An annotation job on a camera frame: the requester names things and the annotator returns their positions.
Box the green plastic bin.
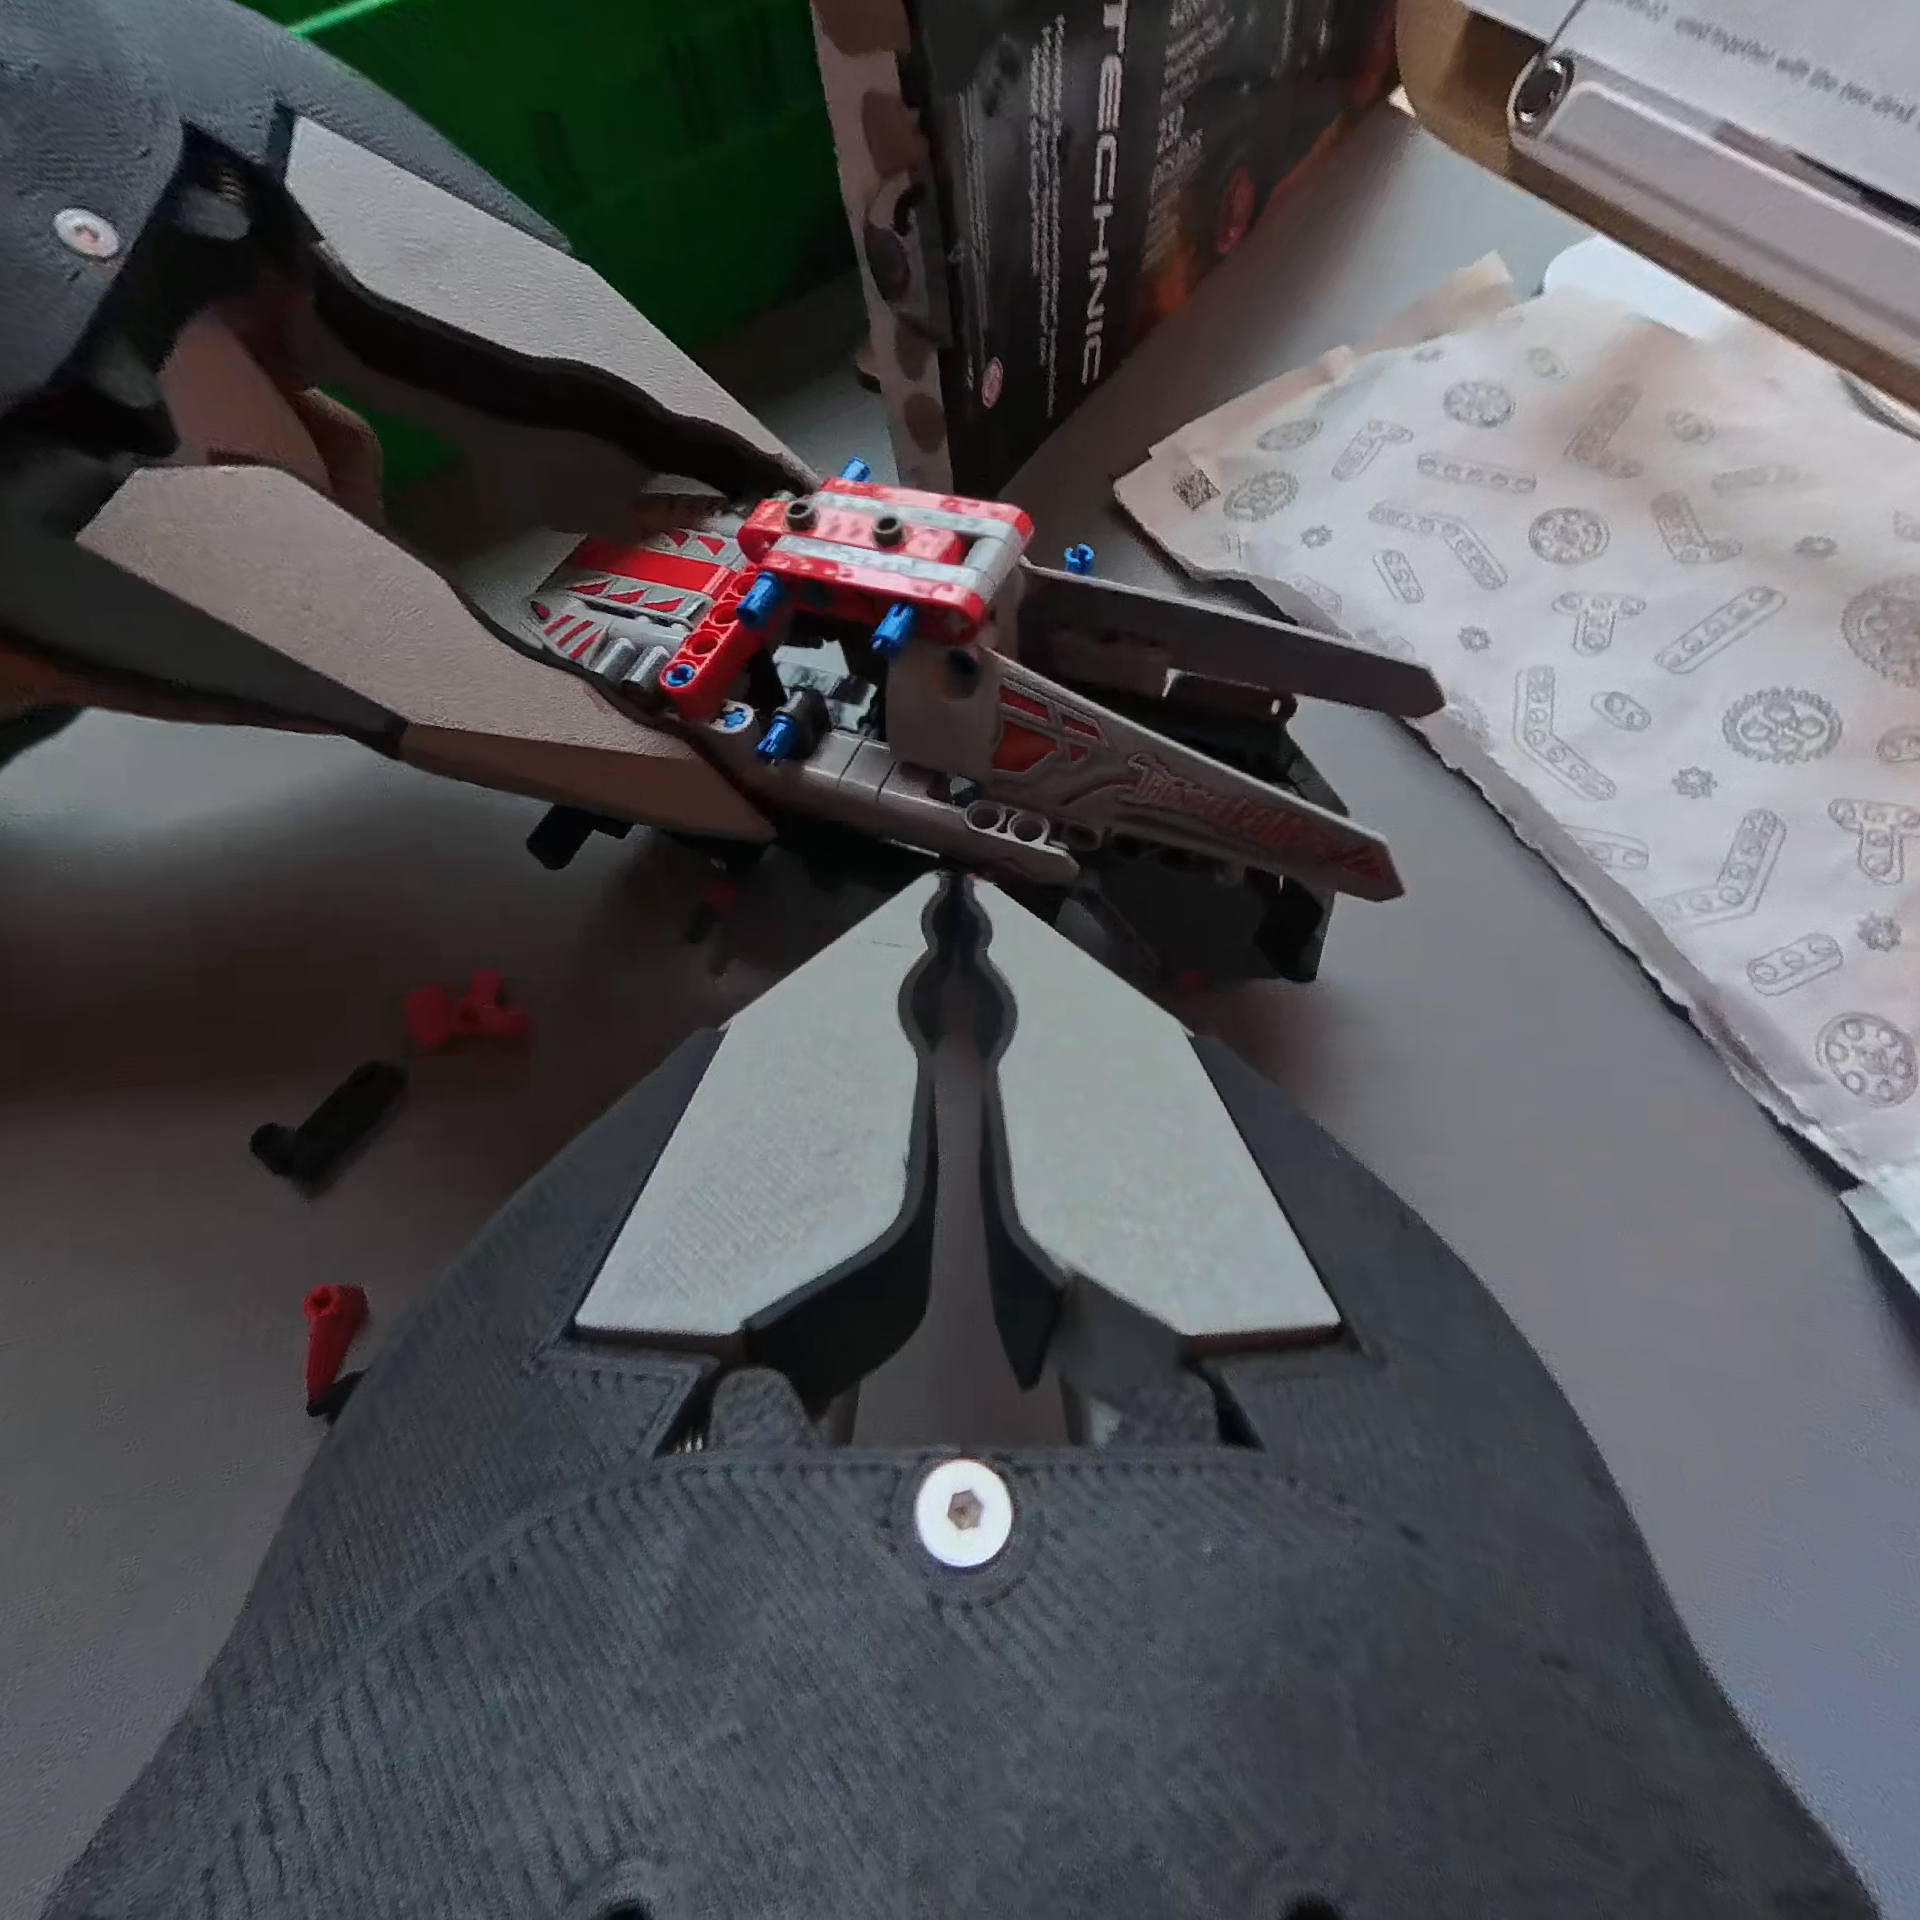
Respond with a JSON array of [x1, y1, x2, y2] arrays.
[[246, 0, 867, 455]]

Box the black lego set box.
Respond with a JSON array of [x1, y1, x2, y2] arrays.
[[809, 0, 1402, 508]]

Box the white sheet on metal stand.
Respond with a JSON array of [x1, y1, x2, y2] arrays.
[[1394, 0, 1920, 396]]

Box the black angled lego connector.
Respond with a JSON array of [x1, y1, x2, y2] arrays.
[[249, 1057, 412, 1190]]

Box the red grey lego vehicle model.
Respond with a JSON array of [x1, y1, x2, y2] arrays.
[[525, 457, 1450, 986]]

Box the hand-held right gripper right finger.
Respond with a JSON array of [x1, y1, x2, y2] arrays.
[[970, 885, 1344, 1445]]

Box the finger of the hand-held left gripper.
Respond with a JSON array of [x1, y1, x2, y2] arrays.
[[281, 117, 824, 504], [76, 310, 782, 840]]

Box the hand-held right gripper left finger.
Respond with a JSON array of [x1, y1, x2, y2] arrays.
[[573, 870, 952, 1422]]

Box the person's left hand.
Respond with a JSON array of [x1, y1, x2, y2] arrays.
[[0, 630, 395, 749]]

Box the printed paper bag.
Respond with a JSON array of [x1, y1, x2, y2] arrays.
[[1114, 256, 1920, 1202]]

